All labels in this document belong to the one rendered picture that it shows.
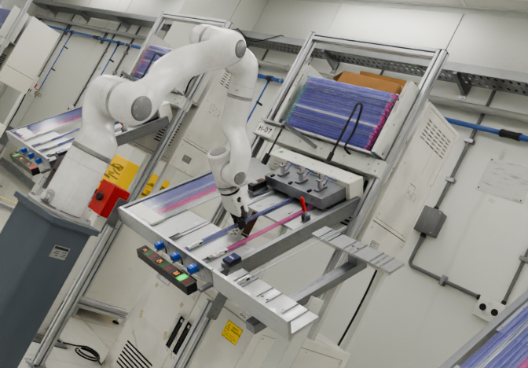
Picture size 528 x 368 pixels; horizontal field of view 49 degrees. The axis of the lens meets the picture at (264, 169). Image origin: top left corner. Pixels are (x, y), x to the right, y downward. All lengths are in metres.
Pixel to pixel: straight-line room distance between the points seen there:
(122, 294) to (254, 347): 1.56
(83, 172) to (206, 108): 1.93
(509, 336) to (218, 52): 1.14
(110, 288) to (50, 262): 1.89
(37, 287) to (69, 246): 0.14
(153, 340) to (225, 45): 1.31
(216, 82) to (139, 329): 1.57
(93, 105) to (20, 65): 4.72
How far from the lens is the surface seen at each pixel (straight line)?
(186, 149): 3.51
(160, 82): 1.73
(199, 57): 1.83
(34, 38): 6.47
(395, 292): 3.82
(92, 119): 1.74
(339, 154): 2.45
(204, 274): 2.01
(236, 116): 2.01
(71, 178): 1.69
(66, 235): 1.70
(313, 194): 2.27
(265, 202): 2.37
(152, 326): 2.59
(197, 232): 2.22
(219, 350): 2.29
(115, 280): 3.57
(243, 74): 1.99
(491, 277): 3.62
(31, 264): 1.68
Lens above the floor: 0.93
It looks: 5 degrees up
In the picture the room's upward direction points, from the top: 28 degrees clockwise
